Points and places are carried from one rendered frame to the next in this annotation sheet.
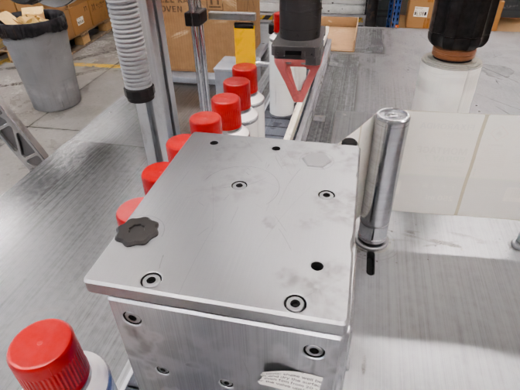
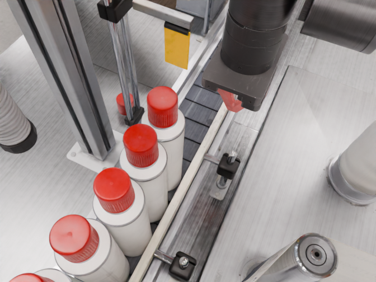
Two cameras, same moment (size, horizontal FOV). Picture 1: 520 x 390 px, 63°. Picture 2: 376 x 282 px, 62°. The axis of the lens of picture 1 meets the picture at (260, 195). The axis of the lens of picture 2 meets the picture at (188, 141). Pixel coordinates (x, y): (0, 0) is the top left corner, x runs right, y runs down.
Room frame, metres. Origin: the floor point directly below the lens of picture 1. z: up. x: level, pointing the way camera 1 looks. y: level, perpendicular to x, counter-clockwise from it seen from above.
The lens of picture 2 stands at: (0.35, -0.04, 1.34)
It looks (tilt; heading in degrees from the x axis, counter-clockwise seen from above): 59 degrees down; 7
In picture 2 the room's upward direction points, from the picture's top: 5 degrees clockwise
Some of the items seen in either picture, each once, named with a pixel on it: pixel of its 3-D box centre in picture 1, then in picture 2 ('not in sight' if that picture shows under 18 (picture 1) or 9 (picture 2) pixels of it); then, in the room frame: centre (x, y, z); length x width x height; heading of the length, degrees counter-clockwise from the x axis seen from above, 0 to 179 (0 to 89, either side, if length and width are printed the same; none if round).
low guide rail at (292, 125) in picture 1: (303, 94); (260, 38); (0.88, -0.10, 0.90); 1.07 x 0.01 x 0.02; 166
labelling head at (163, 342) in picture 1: (247, 350); not in sight; (0.18, 0.01, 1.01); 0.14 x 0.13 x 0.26; 166
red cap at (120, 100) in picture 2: not in sight; (125, 103); (0.70, 0.13, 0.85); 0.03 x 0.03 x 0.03
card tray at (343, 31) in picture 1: (319, 32); not in sight; (1.58, -0.23, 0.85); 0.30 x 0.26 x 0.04; 166
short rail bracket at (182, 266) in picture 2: not in sight; (172, 262); (0.43, -0.02, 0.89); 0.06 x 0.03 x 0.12; 76
